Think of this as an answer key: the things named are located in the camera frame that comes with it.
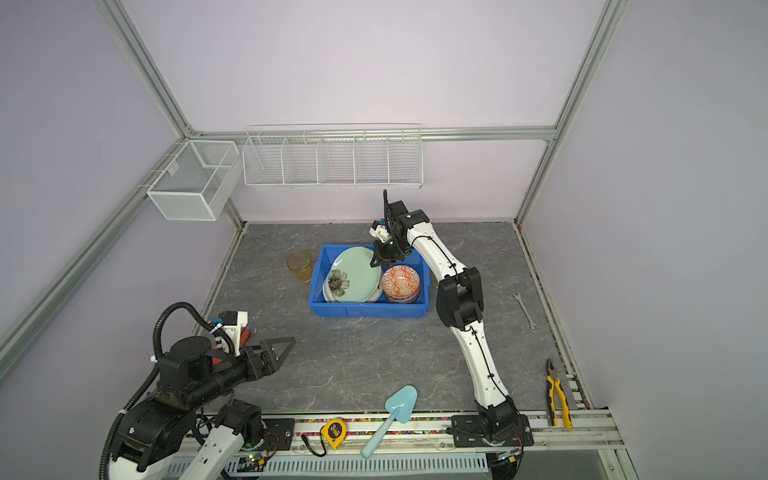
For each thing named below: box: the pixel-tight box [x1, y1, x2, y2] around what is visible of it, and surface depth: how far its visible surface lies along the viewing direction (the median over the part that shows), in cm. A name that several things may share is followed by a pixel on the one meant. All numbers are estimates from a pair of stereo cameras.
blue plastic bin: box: [309, 244, 431, 317], surface depth 94 cm
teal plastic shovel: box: [360, 384, 418, 459], surface depth 79 cm
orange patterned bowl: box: [382, 265, 421, 304], surface depth 93 cm
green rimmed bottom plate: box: [330, 246, 381, 304], surface depth 98 cm
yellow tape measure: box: [321, 418, 347, 449], surface depth 74 cm
